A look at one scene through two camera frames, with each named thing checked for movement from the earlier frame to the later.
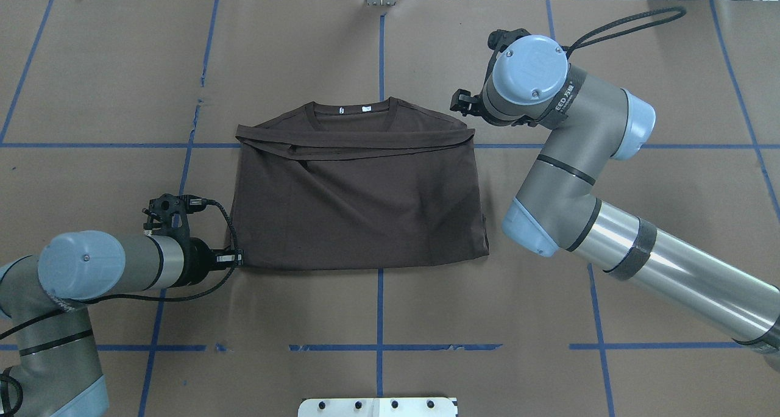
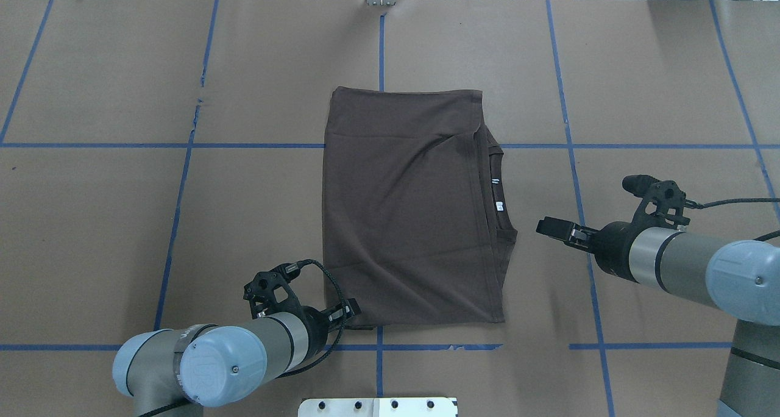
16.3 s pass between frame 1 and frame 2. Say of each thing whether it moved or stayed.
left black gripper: moved
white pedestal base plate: stayed
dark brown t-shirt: moved
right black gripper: moved
